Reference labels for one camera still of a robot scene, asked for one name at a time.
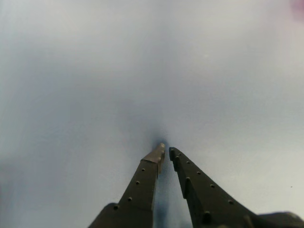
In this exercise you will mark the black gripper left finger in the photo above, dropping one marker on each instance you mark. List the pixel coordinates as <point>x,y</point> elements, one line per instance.
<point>142,190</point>

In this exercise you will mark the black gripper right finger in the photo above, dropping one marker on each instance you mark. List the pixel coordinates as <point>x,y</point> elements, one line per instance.
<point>202,190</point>

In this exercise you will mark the dark grey mat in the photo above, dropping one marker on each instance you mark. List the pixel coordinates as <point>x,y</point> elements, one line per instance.
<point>95,71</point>

